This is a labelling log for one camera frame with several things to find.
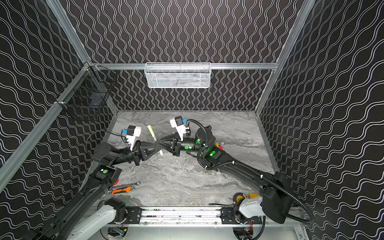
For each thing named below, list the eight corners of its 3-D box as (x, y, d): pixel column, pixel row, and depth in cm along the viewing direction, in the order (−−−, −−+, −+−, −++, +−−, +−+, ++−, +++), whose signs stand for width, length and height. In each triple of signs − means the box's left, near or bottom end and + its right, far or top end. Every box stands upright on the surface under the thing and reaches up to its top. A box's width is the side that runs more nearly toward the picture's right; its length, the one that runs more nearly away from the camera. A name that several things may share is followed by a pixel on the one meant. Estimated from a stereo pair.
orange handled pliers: (113, 195, 83) (111, 194, 81) (113, 191, 84) (112, 190, 83) (134, 191, 84) (132, 189, 83) (134, 187, 86) (133, 186, 84)
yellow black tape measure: (234, 205, 79) (235, 204, 77) (229, 198, 82) (230, 196, 79) (245, 198, 81) (247, 196, 79) (240, 191, 84) (242, 189, 81)
